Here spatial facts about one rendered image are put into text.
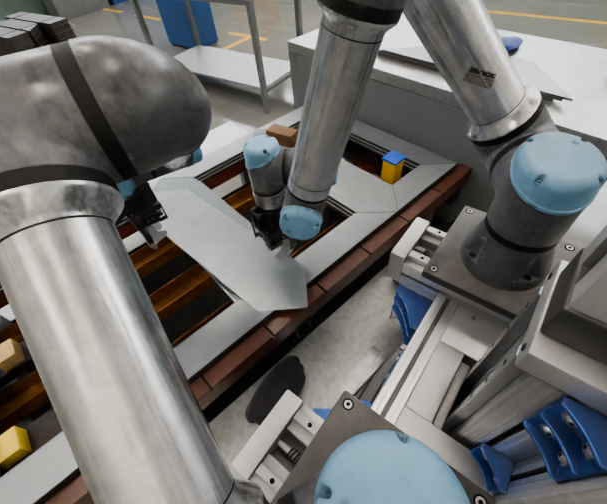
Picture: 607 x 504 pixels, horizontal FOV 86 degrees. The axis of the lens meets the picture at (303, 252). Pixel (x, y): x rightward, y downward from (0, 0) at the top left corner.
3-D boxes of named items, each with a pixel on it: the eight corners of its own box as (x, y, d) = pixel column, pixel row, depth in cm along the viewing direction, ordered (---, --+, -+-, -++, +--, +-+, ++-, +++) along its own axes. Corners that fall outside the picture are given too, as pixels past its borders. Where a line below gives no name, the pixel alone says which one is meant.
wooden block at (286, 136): (267, 141, 133) (265, 130, 129) (275, 134, 136) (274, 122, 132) (291, 148, 128) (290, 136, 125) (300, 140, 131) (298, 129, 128)
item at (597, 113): (288, 50, 150) (287, 41, 147) (373, 15, 174) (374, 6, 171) (619, 161, 83) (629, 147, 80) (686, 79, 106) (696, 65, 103)
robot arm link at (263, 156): (278, 154, 63) (235, 154, 64) (285, 198, 71) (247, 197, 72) (285, 132, 68) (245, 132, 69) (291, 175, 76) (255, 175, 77)
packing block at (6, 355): (1, 356, 88) (-11, 350, 85) (21, 343, 90) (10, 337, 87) (5, 372, 85) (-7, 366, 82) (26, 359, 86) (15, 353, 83)
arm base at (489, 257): (555, 249, 64) (585, 212, 56) (534, 305, 56) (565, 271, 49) (476, 220, 70) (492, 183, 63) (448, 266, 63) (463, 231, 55)
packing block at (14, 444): (3, 446, 73) (-12, 442, 70) (26, 429, 75) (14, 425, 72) (8, 469, 70) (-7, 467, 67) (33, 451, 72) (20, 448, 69)
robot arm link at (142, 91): (198, -23, 26) (184, 119, 71) (48, 9, 23) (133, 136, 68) (256, 125, 29) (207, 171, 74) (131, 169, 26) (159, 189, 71)
